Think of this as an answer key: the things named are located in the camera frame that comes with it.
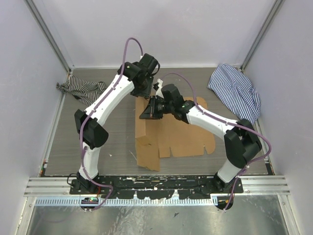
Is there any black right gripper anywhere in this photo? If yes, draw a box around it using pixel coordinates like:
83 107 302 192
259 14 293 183
140 95 174 120

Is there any brown cardboard box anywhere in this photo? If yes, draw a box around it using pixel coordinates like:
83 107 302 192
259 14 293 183
135 97 216 171

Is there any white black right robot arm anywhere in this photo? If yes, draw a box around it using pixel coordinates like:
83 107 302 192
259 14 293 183
139 83 262 193

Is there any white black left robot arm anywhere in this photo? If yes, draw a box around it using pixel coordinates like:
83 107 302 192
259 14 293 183
74 53 160 194

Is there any black white striped cloth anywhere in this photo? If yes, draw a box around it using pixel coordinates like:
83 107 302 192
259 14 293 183
56 75 107 106

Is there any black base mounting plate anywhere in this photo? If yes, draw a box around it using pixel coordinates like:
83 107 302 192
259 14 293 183
67 175 244 200

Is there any blue white striped cloth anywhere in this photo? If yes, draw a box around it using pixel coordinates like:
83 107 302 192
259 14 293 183
207 64 261 124

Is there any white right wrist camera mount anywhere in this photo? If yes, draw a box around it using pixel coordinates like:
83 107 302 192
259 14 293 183
153 79 164 98

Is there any left aluminium corner post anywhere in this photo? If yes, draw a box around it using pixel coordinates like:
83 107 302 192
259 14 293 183
24 0 72 73

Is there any aluminium corner post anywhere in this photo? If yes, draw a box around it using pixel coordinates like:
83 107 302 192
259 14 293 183
24 0 72 73
240 0 285 72

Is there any aluminium rail beam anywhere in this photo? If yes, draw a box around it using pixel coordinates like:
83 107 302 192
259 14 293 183
24 175 290 196

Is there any white slotted cable duct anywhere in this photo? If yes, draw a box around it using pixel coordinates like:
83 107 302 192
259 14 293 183
34 196 218 207

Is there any right aluminium corner post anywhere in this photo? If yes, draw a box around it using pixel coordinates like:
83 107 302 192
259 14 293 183
240 0 285 72

